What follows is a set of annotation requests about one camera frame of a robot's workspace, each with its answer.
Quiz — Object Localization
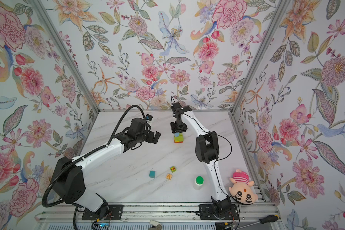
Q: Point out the teal cube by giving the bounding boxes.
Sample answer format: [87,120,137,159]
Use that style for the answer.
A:
[149,171,155,178]

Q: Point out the green cube red print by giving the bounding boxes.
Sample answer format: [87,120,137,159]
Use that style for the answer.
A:
[170,166,176,173]

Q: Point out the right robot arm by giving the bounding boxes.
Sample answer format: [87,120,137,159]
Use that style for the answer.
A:
[170,102,232,219]

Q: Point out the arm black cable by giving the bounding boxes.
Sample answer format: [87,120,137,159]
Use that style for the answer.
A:
[41,104,147,230]
[189,113,233,199]

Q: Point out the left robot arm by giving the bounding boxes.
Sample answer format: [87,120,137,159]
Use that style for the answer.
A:
[47,115,161,216]

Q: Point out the wood cube letter A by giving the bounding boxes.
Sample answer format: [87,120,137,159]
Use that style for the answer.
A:
[166,173,173,180]

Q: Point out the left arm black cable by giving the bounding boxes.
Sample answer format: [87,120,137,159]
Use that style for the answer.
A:
[41,104,147,230]

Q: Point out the pink plush toy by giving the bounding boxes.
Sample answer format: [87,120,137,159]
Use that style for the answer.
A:
[229,169,258,205]

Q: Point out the white bottle green cap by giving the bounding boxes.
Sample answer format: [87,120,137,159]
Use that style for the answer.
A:
[193,176,204,190]

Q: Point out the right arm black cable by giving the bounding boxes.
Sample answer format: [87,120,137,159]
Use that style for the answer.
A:
[189,113,233,199]

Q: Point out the black handled screwdriver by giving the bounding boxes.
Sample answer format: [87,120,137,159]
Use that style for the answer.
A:
[236,215,280,230]

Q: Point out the green block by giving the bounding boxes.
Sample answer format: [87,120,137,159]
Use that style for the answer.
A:
[174,135,184,141]

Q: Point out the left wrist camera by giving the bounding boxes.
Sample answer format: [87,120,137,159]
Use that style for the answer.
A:
[145,114,153,124]

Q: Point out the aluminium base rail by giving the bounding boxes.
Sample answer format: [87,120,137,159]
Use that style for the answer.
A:
[34,202,280,223]

